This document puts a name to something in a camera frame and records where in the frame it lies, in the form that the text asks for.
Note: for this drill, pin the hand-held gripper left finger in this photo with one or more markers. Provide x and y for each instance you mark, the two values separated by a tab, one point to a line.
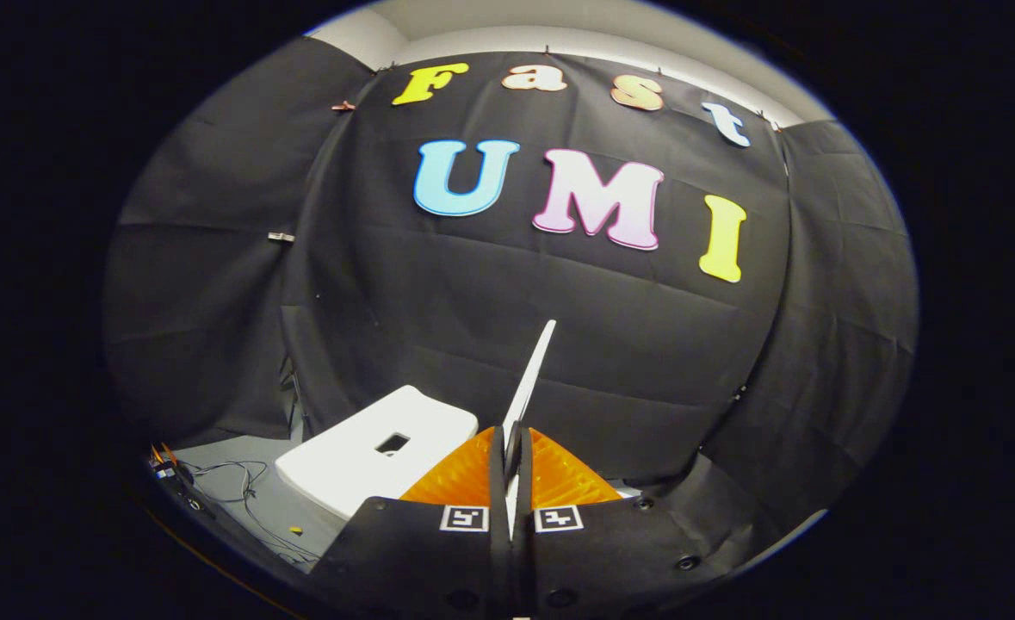
497	482

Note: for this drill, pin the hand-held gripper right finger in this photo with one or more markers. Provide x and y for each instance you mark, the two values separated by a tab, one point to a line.
524	482

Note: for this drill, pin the white toilet lid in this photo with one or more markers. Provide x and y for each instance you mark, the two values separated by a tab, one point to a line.
535	366

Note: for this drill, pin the white toilet tank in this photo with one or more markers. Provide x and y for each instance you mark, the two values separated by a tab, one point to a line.
335	465

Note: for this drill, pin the black backdrop cloth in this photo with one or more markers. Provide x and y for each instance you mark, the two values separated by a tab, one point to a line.
473	327

